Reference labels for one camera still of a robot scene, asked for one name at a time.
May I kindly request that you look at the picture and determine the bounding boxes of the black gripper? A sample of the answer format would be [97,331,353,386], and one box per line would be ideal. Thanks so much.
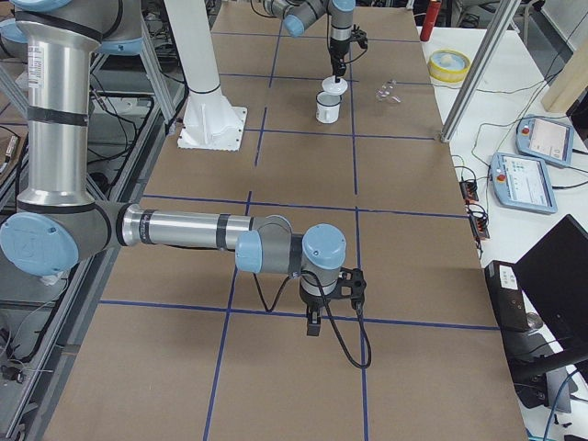
[331,39,350,84]

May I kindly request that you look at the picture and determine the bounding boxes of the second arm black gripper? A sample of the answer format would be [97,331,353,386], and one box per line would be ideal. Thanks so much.
[300,288,323,336]

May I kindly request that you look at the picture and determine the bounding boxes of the white round lid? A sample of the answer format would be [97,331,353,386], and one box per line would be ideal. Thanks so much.
[322,75,348,96]

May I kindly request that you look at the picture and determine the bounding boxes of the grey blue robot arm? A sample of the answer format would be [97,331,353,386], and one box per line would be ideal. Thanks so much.
[262,0,356,77]

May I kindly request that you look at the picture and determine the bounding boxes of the white enamel mug blue rim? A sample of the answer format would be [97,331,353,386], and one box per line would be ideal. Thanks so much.
[315,91,342,124]

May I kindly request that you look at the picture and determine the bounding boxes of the red cylinder bottle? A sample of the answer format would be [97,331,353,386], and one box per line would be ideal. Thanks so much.
[420,0,442,42]

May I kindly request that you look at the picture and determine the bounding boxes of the far blue teach pendant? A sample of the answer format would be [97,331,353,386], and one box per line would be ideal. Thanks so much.
[515,115,573,167]

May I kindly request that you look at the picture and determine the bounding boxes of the blue teach pendant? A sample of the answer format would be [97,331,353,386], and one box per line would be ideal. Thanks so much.
[515,115,573,167]
[490,153,558,214]

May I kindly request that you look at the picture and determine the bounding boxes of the near blue teach pendant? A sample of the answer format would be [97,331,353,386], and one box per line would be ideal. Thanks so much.
[490,153,558,214]

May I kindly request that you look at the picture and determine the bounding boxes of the black laptop computer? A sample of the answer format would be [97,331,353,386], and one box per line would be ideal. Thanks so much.
[484,214,587,413]

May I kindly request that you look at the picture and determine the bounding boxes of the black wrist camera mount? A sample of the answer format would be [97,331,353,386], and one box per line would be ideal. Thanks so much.
[350,25,368,51]

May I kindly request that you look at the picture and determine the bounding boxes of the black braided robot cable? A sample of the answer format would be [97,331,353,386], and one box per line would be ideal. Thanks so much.
[324,0,370,65]

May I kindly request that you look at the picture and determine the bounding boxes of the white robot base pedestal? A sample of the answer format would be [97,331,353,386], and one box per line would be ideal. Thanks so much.
[164,0,247,152]

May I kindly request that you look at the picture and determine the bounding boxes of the aluminium frame post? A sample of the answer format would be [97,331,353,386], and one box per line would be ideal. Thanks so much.
[440,0,521,142]

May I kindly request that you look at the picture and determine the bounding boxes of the aluminium side frame rail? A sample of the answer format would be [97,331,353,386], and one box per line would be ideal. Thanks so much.
[0,17,185,441]

